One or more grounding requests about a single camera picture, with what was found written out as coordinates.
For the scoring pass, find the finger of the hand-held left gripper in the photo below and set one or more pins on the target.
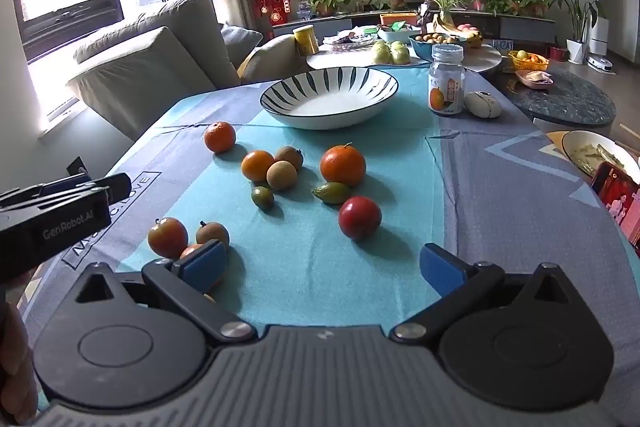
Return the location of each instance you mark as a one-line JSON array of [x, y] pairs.
[[65, 186], [118, 187]]

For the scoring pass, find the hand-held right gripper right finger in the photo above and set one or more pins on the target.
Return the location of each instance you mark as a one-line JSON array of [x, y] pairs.
[[442, 271]]

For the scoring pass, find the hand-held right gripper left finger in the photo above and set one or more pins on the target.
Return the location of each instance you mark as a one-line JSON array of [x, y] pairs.
[[202, 264]]

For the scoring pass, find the small orange red fruit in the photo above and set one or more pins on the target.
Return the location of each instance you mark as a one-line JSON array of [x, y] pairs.
[[190, 251]]

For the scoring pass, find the brown longan fruit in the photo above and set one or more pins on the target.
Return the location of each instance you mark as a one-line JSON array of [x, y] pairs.
[[212, 234]]

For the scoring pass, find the red green apple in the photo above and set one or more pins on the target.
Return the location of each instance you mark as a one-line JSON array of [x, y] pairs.
[[168, 238]]

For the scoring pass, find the small green purple fruit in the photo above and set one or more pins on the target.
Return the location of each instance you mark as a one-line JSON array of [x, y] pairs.
[[262, 198]]

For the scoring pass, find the medium orange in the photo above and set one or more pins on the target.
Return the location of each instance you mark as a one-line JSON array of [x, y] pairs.
[[257, 165]]

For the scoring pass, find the small mandarin orange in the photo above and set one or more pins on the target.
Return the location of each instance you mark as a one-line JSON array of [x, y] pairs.
[[220, 137]]

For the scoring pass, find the brown kiwi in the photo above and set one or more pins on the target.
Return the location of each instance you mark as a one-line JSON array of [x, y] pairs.
[[291, 156], [281, 176]]

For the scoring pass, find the large orange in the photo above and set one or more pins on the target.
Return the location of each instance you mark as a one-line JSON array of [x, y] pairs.
[[343, 165]]

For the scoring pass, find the white blue striped bowl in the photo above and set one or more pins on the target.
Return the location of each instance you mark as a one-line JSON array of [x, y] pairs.
[[329, 99]]

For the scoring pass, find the person's left hand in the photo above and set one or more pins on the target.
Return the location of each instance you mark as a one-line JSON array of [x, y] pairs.
[[15, 357]]

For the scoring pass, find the blue grey printed tablecloth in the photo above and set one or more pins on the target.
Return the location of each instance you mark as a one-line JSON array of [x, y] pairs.
[[310, 257]]

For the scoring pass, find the beige sofa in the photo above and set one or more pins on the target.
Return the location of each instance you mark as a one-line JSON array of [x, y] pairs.
[[145, 72]]

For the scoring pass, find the wooden tray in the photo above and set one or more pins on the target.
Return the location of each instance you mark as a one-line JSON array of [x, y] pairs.
[[554, 142]]

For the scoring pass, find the white oval device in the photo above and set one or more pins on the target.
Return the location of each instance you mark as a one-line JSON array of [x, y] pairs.
[[482, 105]]

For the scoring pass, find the grey pillow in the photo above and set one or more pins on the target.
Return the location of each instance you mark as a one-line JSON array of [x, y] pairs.
[[240, 44]]

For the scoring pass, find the clear jar with orange label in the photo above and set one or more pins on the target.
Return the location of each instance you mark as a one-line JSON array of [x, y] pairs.
[[446, 82]]

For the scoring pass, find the phone with red screen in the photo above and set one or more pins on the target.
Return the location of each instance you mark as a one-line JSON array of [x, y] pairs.
[[620, 202]]

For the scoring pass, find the white plate with food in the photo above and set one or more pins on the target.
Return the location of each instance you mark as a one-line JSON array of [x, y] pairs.
[[595, 152]]

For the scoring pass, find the beige pillow with yellow trim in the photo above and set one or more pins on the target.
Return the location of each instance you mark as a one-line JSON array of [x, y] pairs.
[[275, 57]]

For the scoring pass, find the round dark marble table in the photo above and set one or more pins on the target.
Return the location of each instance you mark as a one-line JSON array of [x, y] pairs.
[[565, 99]]

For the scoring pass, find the pink dish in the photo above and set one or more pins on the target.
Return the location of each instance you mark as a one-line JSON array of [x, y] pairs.
[[535, 79]]

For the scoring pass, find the yellow fruit basket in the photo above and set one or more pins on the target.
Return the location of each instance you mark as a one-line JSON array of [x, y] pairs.
[[527, 61]]

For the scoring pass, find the round white table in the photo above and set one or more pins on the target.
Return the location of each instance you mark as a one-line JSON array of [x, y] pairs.
[[350, 59]]

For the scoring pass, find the pile of longans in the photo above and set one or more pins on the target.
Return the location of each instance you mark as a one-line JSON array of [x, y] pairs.
[[437, 39]]

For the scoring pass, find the blue white patterned box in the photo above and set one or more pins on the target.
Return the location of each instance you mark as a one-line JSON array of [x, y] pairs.
[[502, 44]]

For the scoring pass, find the yellow can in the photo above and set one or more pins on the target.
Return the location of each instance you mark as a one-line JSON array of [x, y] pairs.
[[306, 41]]

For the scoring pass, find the teal snack tray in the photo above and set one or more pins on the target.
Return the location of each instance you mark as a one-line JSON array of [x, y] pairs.
[[400, 31]]

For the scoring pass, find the bunch of bananas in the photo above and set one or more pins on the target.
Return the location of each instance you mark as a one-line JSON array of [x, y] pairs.
[[450, 27]]

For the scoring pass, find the pink peach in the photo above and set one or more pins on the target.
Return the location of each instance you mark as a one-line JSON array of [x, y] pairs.
[[467, 27]]

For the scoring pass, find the red box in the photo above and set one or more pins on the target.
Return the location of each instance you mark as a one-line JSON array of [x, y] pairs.
[[557, 53]]

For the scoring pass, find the glass plate of snacks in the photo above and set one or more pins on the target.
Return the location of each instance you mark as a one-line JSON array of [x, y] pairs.
[[350, 39]]

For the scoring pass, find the orange box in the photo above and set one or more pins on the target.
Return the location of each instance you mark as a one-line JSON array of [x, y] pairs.
[[397, 19]]

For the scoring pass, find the white robot vacuum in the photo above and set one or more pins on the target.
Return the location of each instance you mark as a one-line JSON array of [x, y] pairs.
[[604, 63]]

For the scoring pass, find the spider plant in vase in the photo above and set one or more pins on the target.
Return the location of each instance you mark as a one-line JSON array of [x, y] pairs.
[[444, 2]]

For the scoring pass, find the grey television cabinet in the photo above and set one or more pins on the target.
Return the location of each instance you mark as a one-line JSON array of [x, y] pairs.
[[340, 21]]

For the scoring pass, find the tall plant in white pot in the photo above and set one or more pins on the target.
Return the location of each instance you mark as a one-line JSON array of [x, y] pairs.
[[576, 14]]

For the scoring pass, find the black wall socket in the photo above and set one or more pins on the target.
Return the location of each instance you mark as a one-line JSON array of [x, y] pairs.
[[77, 167]]

